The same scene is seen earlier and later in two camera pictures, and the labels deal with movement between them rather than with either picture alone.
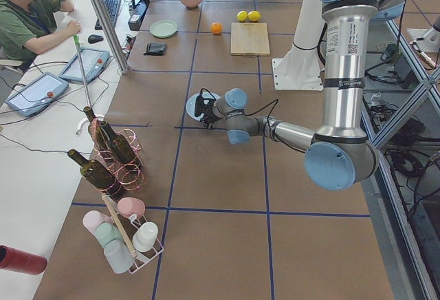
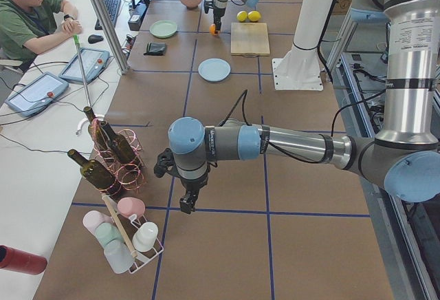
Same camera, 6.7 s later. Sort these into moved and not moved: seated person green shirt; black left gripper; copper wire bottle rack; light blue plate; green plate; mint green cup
Moved: black left gripper; light blue plate
Not moved: mint green cup; seated person green shirt; green plate; copper wire bottle rack
